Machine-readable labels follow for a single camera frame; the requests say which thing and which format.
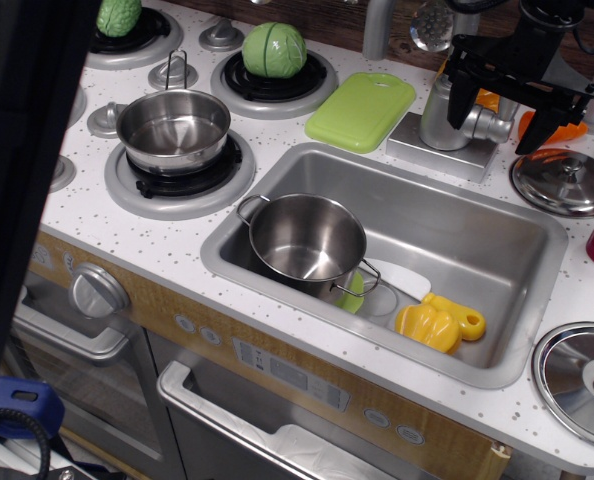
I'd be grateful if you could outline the steel lid upper right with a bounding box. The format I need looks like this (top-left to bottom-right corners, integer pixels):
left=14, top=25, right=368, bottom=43
left=510, top=148, right=594, bottom=218

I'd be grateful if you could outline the silver oven knob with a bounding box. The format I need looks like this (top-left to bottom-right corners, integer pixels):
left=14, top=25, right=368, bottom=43
left=68, top=262, right=130, bottom=319

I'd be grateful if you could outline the dark green toy vegetable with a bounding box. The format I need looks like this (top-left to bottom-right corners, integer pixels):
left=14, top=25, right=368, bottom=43
left=96, top=0, right=142, bottom=38

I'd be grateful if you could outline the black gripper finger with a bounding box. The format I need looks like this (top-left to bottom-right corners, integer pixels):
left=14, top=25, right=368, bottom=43
left=447, top=72, right=483, bottom=130
left=515, top=107, right=587, bottom=155

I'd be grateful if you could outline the stove burner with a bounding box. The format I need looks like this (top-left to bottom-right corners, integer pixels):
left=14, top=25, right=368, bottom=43
left=210, top=51, right=338, bottom=120
left=85, top=7, right=183, bottom=70
left=104, top=132, right=256, bottom=221

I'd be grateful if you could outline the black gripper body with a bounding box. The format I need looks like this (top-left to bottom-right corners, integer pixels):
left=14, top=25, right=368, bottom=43
left=448, top=9, right=594, bottom=109

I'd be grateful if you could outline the silver oven door handle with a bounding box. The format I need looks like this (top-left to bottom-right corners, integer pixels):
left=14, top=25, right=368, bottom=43
left=13, top=286, right=129, bottom=366

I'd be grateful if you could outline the yellow toy bell pepper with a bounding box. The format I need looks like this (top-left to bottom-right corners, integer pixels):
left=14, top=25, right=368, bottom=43
left=394, top=304, right=462, bottom=355

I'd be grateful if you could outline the green cutting board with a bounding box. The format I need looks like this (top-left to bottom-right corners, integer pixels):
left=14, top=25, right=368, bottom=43
left=305, top=72, right=416, bottom=154

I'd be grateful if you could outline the silver faucet lever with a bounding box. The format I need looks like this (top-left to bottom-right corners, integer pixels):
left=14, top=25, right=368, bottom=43
left=461, top=96, right=519, bottom=144

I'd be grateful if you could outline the silver dishwasher door handle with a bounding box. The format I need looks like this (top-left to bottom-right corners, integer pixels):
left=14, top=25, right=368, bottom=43
left=157, top=360, right=325, bottom=479

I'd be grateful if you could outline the steel pot on burner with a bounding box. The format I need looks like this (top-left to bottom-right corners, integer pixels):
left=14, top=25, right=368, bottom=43
left=116, top=50, right=231, bottom=176

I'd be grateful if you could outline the back left stove burner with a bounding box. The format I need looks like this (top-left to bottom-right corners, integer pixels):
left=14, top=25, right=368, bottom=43
left=85, top=7, right=183, bottom=70

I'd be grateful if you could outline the silver slotted spoon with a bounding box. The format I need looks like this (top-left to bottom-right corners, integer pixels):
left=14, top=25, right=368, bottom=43
left=410, top=1, right=454, bottom=53

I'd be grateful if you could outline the orange toy carrot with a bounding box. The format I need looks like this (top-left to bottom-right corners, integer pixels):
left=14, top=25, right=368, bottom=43
left=518, top=111, right=588, bottom=145

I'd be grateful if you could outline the black foreground post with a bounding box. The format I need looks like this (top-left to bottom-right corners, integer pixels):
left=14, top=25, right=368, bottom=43
left=0, top=1, right=100, bottom=361

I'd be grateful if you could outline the orange toy piece behind faucet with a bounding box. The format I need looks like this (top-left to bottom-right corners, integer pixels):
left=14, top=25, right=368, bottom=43
left=476, top=89, right=500, bottom=114

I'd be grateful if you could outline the silver stove knob middle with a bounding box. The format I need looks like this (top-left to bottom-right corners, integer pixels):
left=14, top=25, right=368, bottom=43
left=148, top=55, right=198, bottom=90

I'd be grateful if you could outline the silver stove knob left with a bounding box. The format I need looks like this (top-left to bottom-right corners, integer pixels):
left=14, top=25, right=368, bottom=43
left=87, top=102, right=127, bottom=139

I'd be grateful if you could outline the back right stove burner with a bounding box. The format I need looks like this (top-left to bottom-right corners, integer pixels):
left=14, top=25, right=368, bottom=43
left=210, top=51, right=338, bottom=120

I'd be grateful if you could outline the green toy plate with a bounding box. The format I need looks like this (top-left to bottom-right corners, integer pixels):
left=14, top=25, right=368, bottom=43
left=335, top=271, right=364, bottom=314

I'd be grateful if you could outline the steel lid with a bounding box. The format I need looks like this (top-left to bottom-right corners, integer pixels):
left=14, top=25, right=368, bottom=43
left=531, top=322, right=594, bottom=444
left=510, top=148, right=594, bottom=218

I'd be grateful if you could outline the steel pot in sink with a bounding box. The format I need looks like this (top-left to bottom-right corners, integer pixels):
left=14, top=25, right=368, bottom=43
left=236, top=193, right=382, bottom=304

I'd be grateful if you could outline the yellow toy knife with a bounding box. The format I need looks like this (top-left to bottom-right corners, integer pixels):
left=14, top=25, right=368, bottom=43
left=367, top=258, right=487, bottom=341

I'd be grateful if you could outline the blue clamp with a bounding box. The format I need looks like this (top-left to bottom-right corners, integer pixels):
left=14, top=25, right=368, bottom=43
left=0, top=376, right=65, bottom=439

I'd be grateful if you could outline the green toy cabbage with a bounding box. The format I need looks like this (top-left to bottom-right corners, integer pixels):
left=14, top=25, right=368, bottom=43
left=242, top=22, right=308, bottom=79

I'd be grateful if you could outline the silver stove knob top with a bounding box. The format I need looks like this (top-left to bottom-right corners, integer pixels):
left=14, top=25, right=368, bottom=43
left=199, top=19, right=244, bottom=52

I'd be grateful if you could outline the silver stove knob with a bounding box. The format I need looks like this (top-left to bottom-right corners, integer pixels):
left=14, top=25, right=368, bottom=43
left=199, top=19, right=244, bottom=52
left=148, top=55, right=198, bottom=90
left=87, top=102, right=127, bottom=139

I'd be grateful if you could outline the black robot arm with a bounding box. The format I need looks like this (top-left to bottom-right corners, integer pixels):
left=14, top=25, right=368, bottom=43
left=444, top=1, right=594, bottom=155

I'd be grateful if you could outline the steel lid lower right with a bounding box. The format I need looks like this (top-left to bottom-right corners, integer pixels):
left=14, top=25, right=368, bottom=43
left=531, top=322, right=594, bottom=444

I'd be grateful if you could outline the grey pipe at back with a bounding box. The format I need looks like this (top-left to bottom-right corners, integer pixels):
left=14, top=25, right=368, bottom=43
left=362, top=0, right=396, bottom=60

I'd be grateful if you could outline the silver toy faucet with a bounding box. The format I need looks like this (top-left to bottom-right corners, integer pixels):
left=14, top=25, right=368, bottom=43
left=385, top=0, right=521, bottom=184

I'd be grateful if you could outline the front stove burner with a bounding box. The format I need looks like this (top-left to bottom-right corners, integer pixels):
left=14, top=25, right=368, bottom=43
left=104, top=132, right=256, bottom=221

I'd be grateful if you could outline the silver sink basin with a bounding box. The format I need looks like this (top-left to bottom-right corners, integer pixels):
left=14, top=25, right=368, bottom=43
left=201, top=142, right=568, bottom=389

